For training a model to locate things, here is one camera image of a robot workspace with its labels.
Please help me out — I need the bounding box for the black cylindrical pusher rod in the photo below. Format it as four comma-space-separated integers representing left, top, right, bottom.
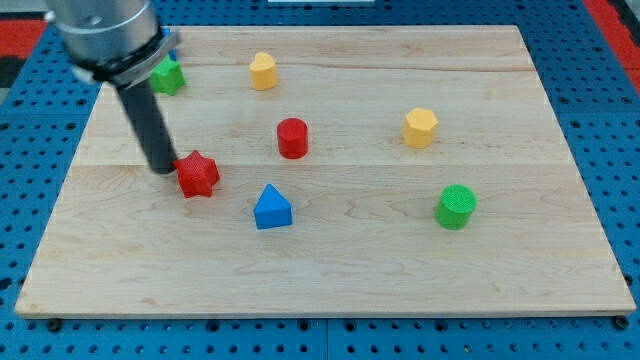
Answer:
116, 80, 177, 175

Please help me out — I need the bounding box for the red star block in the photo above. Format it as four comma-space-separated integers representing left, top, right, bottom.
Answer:
173, 150, 220, 198

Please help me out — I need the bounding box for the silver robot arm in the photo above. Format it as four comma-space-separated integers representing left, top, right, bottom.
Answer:
45, 0, 181, 174

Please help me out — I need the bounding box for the blue block behind arm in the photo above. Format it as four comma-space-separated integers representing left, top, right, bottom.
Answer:
161, 27, 180, 61

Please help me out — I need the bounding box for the green star block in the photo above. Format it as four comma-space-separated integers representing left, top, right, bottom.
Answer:
149, 56, 186, 96

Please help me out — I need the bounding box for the yellow heart block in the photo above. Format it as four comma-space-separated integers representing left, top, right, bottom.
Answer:
249, 52, 278, 91

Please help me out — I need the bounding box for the red cylinder block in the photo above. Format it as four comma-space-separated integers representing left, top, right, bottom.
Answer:
276, 117, 308, 159

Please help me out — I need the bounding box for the blue triangle block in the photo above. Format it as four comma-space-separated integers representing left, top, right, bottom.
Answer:
253, 184, 293, 230

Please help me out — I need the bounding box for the light wooden board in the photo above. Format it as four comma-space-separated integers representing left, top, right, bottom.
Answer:
15, 25, 636, 319

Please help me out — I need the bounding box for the yellow hexagon block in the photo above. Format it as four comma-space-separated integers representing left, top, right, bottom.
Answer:
401, 108, 439, 149

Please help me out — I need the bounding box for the green cylinder block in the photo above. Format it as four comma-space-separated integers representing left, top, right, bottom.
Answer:
435, 184, 477, 230

